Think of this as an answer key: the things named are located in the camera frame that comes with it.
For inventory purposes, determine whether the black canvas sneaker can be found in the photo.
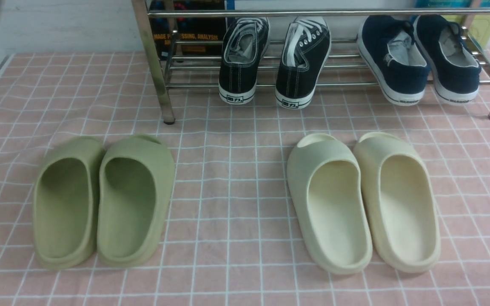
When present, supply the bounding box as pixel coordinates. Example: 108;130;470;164
218;17;271;105
275;16;332;110

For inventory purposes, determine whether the cream slipper right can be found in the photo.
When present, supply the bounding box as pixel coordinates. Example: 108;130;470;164
353;132;441;273

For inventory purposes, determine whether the cream slipper left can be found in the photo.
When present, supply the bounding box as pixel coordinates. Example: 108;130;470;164
287;133;373;275

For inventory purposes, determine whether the cream slipper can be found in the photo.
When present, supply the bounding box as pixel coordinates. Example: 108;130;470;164
353;132;441;273
287;133;373;275

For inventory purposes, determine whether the green slipper right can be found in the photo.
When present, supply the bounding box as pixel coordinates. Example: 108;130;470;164
97;134;176;268

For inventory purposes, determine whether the green slipper left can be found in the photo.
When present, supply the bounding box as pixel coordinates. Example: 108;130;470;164
32;136;105;270

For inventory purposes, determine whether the navy sneaker right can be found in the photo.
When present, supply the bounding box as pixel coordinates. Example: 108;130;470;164
413;15;482;105

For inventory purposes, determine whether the navy sneaker left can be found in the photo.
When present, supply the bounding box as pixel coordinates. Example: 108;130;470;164
356;15;430;106

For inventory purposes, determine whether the dark book behind rack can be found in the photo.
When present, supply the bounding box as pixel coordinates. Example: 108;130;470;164
147;0;228;61

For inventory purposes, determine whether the navy sneaker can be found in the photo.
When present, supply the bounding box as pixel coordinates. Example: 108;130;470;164
356;15;430;106
413;15;482;105

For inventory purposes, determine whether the green slipper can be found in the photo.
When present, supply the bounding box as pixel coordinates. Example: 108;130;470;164
97;134;176;268
32;136;105;270

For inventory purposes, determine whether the yellow-green box behind rack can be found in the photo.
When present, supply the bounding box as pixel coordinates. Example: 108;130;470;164
441;13;490;49

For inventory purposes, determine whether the metal shoe rack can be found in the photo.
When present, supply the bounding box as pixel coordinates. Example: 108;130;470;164
130;0;490;126

